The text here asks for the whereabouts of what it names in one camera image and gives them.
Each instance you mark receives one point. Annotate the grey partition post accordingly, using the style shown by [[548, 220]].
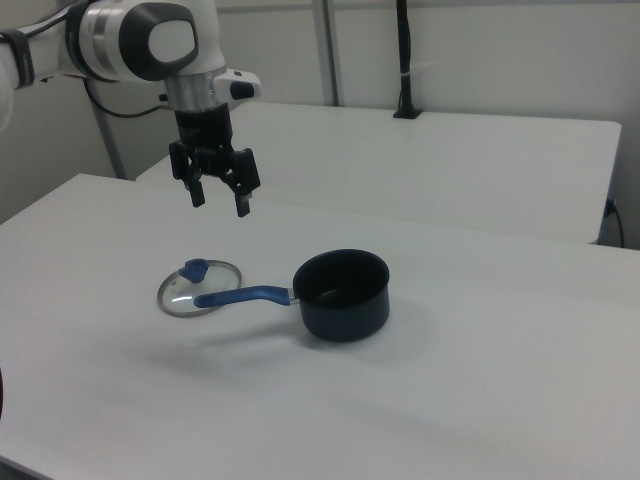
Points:
[[327, 50]]

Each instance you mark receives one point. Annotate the white side table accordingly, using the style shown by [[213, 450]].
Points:
[[400, 165]]

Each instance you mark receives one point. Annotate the black camera pole with clamp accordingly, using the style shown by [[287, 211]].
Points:
[[405, 60]]

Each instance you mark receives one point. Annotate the thin grey frame post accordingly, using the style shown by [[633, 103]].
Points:
[[112, 145]]

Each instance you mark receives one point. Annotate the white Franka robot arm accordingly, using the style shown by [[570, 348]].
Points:
[[110, 40]]

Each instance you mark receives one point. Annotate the glass lid with blue knob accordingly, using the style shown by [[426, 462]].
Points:
[[195, 270]]

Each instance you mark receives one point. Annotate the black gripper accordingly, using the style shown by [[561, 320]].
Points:
[[205, 135]]

